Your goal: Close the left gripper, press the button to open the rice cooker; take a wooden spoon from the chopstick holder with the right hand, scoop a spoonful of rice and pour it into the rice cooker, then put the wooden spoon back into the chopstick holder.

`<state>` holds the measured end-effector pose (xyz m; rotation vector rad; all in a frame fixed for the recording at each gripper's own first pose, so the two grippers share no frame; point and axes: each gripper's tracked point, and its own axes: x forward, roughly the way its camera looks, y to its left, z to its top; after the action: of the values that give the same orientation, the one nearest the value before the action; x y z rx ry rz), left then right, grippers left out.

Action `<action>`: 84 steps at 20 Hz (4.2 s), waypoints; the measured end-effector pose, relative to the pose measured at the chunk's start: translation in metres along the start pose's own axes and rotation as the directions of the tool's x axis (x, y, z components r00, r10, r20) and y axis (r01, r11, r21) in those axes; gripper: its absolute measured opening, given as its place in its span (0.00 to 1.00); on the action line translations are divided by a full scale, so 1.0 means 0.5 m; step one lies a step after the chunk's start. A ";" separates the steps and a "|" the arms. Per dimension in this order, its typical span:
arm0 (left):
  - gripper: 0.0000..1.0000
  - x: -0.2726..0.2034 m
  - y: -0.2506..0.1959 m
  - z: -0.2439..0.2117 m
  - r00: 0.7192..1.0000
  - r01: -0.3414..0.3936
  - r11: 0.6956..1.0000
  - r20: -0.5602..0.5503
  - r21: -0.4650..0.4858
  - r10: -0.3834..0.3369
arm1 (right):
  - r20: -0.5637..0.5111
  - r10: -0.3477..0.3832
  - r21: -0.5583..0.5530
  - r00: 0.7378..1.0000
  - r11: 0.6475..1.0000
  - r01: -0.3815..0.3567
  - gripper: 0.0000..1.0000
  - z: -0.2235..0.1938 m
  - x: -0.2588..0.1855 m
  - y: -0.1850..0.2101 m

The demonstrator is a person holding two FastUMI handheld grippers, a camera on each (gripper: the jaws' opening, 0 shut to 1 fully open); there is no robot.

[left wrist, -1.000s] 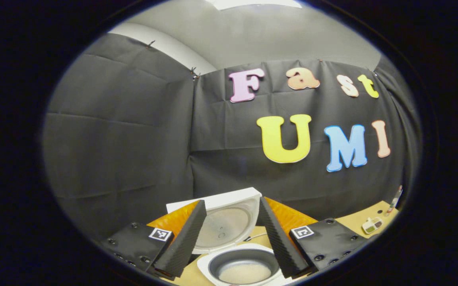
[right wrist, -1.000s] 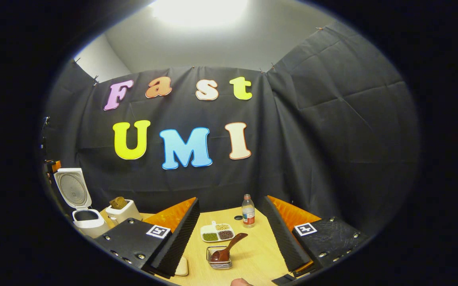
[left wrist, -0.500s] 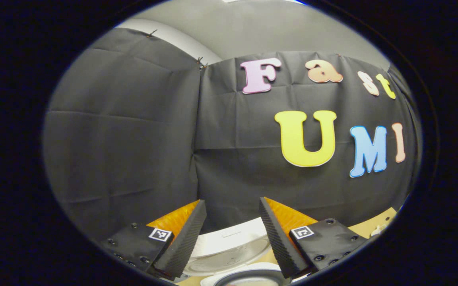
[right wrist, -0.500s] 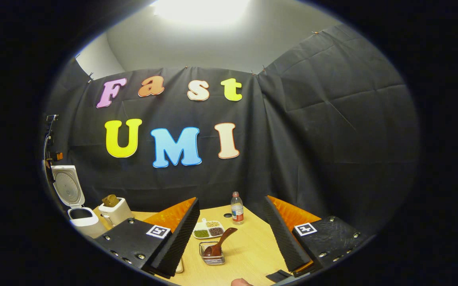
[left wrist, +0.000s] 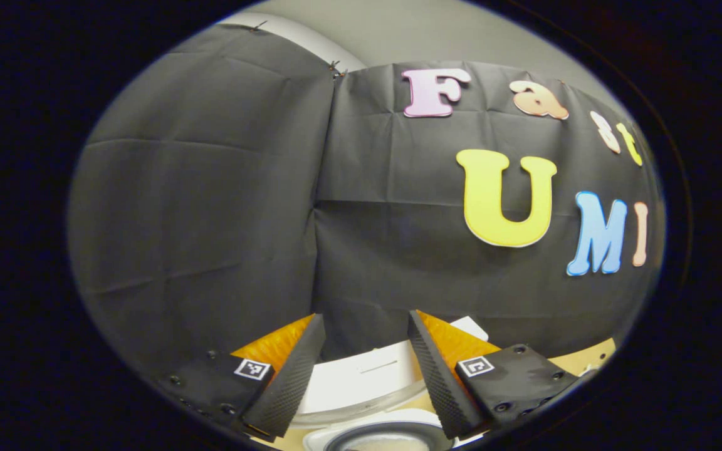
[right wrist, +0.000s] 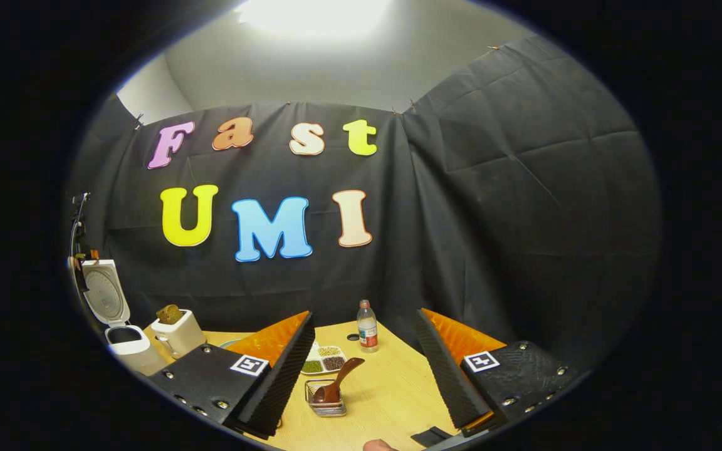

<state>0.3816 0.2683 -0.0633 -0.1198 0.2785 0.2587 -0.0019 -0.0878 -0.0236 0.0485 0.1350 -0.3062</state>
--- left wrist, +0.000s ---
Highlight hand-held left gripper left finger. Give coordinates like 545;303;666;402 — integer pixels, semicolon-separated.
157;313;327;439

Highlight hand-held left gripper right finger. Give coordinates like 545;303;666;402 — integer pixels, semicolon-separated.
407;309;584;439

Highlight white rice cooker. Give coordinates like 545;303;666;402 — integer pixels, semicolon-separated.
292;316;490;451

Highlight black backdrop cloth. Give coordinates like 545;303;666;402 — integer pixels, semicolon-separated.
68;24;667;383

